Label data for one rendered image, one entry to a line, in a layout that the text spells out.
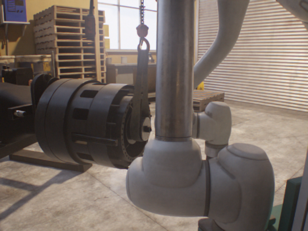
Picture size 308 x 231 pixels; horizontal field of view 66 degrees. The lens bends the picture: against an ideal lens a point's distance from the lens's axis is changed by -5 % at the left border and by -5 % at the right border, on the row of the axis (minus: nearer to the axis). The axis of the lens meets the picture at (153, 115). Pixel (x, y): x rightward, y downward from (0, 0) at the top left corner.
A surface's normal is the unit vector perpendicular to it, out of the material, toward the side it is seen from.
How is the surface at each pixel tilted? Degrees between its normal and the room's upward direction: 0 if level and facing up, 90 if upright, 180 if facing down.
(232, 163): 54
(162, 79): 82
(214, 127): 90
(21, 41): 90
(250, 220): 93
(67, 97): 45
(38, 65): 90
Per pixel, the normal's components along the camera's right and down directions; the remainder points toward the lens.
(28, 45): 0.66, 0.18
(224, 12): -0.70, 0.54
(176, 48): -0.07, 0.07
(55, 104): -0.31, -0.38
